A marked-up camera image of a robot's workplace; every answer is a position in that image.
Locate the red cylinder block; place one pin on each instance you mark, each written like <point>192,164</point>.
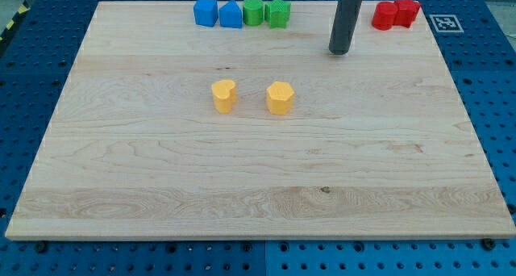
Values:
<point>384,15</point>

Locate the yellow heart block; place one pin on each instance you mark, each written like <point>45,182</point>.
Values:
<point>224,94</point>

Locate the wooden board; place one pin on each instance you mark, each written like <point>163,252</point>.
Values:
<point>378,144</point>

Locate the green cylinder block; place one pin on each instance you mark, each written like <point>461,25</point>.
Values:
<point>253,12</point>

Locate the red star block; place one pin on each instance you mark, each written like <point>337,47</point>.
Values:
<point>407,11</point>

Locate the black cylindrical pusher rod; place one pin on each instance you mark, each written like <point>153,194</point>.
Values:
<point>344,24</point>

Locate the white fiducial marker tag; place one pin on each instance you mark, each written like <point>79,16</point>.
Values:
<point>446,23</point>

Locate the black bolt front left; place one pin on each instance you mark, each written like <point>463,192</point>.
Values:
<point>41,247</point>

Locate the blue cube block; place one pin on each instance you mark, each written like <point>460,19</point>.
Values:
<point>206,12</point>

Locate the green star block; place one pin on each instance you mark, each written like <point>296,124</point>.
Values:
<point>277,13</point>

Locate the yellow hexagon block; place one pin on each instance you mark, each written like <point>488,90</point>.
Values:
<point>280,98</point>

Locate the black bolt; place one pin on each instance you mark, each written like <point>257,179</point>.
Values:
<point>488,244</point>
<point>41,247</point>

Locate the blue triangle block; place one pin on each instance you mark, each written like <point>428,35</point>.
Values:
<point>230,15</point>

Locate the black bolt front right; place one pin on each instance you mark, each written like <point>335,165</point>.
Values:
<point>488,244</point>

